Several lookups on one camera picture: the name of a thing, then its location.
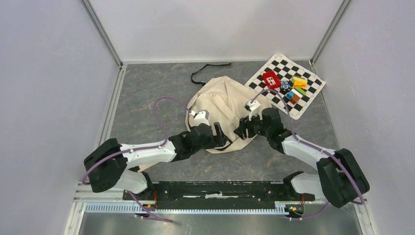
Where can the black white checkerboard mat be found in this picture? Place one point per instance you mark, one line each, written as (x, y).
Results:
(285, 69)

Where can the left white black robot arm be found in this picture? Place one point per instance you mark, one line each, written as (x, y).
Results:
(115, 165)

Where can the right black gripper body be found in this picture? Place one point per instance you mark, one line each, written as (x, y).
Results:
(255, 126)

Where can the blue orange toy block stack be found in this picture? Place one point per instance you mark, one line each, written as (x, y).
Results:
(294, 96)

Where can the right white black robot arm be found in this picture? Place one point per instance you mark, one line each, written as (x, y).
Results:
(339, 175)

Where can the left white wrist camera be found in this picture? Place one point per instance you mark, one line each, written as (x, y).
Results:
(198, 118)

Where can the red toy block house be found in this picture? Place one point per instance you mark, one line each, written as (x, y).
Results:
(271, 80)

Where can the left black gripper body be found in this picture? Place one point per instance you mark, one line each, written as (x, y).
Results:
(209, 144)

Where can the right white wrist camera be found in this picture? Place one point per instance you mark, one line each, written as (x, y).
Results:
(253, 107)

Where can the white slotted cable duct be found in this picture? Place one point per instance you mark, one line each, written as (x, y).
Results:
(133, 207)

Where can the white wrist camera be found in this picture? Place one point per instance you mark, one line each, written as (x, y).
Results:
(253, 107)
(198, 118)

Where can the blue owl toy figure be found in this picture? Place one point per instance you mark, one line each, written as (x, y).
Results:
(285, 87)

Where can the cream canvas backpack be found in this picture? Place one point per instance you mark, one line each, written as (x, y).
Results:
(224, 99)

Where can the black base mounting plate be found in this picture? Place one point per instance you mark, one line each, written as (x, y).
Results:
(221, 195)

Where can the green orange toy block stack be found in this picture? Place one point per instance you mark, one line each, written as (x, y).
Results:
(299, 84)

